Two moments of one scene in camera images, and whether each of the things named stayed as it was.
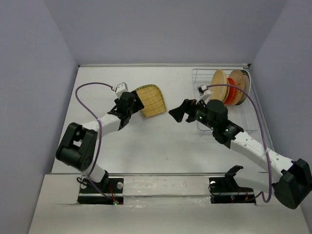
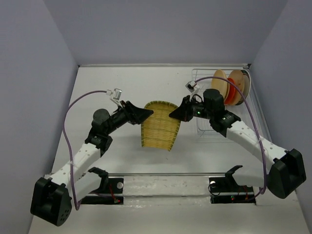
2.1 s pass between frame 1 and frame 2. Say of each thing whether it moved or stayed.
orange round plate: stayed
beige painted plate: stayed
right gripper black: stayed
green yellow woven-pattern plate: moved
